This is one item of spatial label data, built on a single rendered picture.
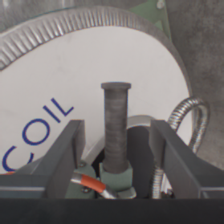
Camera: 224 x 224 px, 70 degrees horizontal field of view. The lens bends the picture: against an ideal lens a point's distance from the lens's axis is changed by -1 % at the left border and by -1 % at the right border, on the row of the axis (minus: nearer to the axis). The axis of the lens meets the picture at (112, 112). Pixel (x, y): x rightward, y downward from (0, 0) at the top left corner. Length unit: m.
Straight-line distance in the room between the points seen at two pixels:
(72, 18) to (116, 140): 0.27
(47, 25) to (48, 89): 0.12
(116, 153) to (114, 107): 0.07
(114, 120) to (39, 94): 0.18
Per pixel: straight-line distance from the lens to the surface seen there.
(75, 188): 0.27
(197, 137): 0.33
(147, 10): 1.09
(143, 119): 0.58
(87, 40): 0.41
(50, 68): 0.36
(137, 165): 0.94
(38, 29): 0.36
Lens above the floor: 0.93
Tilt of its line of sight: 29 degrees down
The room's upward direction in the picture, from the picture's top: 133 degrees counter-clockwise
